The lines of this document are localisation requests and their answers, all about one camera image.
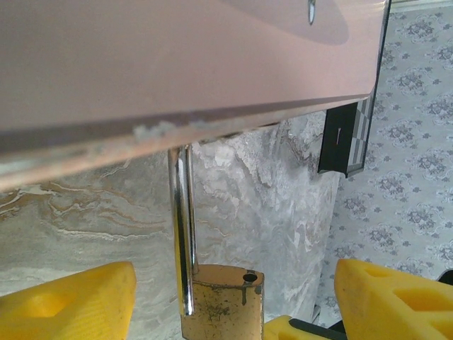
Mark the pink acrylic panel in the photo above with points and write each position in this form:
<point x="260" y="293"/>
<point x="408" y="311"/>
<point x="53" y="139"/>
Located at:
<point x="177" y="71"/>

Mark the grey marble board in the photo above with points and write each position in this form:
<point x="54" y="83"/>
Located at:
<point x="265" y="212"/>

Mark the black checkered bracket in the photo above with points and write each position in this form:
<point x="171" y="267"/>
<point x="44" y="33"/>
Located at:
<point x="336" y="141"/>

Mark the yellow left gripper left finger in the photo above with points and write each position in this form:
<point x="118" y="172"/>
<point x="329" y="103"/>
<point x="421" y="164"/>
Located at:
<point x="70" y="304"/>

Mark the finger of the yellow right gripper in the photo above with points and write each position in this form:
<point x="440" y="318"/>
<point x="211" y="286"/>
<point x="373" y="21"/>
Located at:
<point x="279" y="329"/>

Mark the brass padlock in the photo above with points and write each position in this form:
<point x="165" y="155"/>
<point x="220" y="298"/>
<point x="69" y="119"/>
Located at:
<point x="219" y="308"/>

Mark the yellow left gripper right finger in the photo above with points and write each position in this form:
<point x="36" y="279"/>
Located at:
<point x="389" y="311"/>

